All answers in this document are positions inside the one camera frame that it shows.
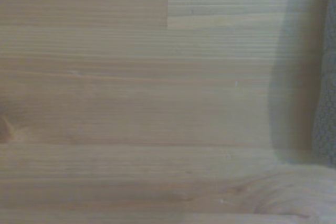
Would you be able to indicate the light blue terry towel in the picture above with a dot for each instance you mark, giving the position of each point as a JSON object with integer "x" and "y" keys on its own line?
{"x": 326, "y": 108}

